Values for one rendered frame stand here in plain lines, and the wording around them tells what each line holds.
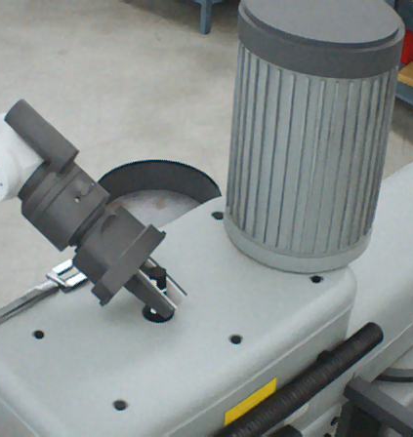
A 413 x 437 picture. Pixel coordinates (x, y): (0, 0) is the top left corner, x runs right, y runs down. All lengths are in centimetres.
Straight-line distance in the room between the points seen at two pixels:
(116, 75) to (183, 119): 65
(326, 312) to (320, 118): 25
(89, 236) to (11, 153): 13
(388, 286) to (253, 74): 46
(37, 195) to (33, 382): 21
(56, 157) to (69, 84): 446
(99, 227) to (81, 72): 459
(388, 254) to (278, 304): 36
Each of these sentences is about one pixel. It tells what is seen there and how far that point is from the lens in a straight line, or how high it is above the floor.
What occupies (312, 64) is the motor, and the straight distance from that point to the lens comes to 100.
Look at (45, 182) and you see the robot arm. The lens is 104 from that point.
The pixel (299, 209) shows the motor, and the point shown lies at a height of 198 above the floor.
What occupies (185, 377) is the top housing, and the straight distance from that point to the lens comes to 102.
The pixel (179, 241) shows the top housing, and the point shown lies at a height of 189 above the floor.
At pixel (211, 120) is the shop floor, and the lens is 511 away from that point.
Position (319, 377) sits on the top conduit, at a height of 180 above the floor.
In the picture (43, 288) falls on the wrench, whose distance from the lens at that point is 112.
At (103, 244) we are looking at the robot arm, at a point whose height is 199.
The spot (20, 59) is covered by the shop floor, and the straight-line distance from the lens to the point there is 583.
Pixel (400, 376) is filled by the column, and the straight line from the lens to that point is 155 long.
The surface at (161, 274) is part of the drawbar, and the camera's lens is 105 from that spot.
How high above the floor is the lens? 263
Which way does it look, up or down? 37 degrees down
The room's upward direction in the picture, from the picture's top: 4 degrees clockwise
